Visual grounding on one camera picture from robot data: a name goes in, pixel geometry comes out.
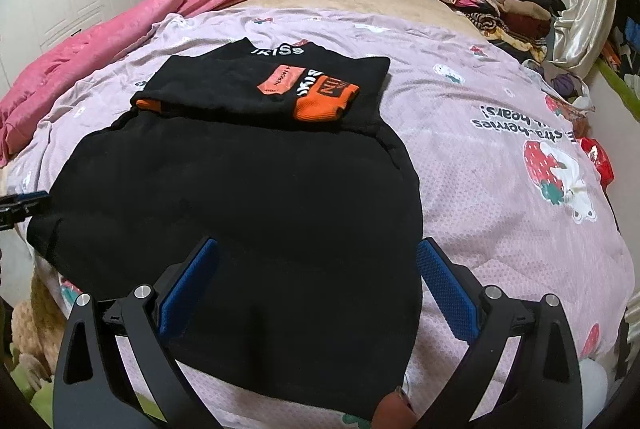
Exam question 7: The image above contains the green bedding at right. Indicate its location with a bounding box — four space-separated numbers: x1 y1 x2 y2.
596 59 640 122

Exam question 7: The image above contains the pink plush blanket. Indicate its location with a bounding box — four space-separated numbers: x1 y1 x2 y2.
1 0 244 165

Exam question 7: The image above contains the beige bed sheet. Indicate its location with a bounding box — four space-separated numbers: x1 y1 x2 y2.
231 0 483 38

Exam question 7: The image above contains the black orange sweatshirt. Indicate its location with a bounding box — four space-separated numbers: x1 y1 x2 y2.
27 39 422 418

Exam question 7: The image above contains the pile of folded clothes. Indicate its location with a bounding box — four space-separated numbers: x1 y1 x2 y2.
440 0 566 63

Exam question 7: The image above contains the person right hand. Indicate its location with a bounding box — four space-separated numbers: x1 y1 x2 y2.
371 386 418 429

